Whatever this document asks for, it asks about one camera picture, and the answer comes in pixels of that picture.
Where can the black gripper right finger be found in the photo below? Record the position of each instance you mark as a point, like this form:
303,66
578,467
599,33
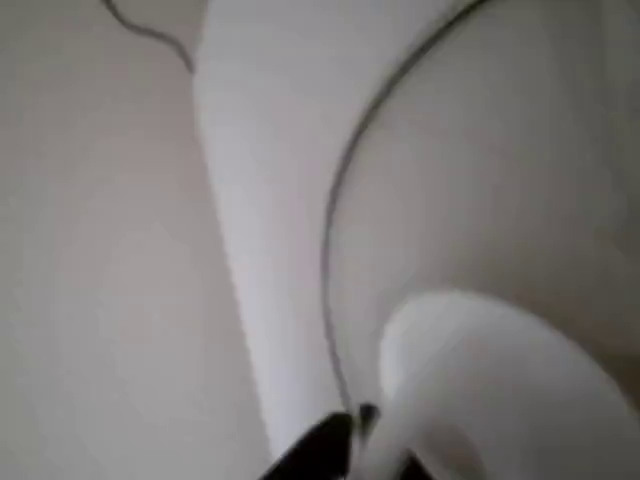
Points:
369,415

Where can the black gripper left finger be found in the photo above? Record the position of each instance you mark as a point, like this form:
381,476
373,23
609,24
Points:
320,450

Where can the glass lid with white knob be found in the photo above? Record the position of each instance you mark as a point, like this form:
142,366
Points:
500,380

